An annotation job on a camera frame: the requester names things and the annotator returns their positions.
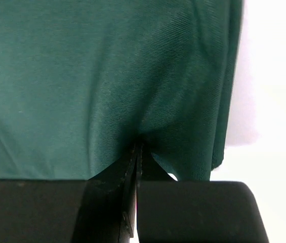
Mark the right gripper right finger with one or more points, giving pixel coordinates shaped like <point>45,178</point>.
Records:
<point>193,211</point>

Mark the dark green cloth napkin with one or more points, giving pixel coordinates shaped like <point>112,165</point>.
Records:
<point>80,81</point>

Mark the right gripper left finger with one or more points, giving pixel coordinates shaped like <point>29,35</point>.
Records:
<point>101,209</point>

